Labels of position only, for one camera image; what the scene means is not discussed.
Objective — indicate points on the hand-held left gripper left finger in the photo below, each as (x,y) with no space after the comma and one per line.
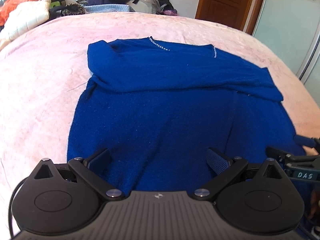
(98,161)

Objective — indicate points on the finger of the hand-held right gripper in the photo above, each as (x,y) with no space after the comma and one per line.
(300,158)
(305,140)

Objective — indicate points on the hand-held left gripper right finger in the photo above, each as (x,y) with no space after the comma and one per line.
(217,161)

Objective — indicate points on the blue beaded sweater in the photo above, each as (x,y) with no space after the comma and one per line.
(162,110)

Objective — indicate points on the person's right hand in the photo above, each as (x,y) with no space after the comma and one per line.
(315,205)

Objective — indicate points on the pink blanket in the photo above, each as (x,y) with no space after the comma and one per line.
(45,85)

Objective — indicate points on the frosted glass sliding door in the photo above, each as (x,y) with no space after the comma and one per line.
(285,30)

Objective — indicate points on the leopard print cloth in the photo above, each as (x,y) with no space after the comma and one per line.
(70,11)

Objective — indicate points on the light blue knit blanket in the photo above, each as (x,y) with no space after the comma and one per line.
(110,8)

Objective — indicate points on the purple cloth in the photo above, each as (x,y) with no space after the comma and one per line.
(170,12)

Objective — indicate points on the brown wooden door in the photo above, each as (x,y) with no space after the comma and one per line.
(225,2)

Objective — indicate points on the white quilted pillow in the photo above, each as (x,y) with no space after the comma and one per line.
(25,17)

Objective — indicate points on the clear plastic bag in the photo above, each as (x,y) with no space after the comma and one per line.
(147,3)

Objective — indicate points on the black bag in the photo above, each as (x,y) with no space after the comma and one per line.
(58,0)

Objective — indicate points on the orange plastic bag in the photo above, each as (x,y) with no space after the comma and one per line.
(17,1)

